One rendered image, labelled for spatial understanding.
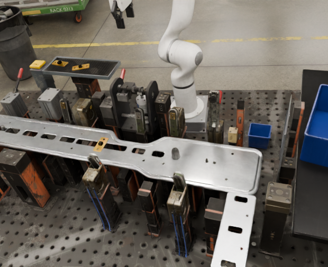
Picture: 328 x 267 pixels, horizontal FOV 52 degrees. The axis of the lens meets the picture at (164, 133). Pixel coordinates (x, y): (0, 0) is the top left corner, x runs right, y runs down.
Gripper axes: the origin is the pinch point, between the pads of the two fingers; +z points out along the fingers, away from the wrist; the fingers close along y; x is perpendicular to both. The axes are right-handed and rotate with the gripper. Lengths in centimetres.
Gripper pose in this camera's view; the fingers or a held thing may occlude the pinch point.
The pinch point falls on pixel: (125, 20)
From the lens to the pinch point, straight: 134.9
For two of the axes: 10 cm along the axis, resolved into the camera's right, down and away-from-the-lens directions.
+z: 1.3, 7.2, 6.8
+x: 9.4, 1.3, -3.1
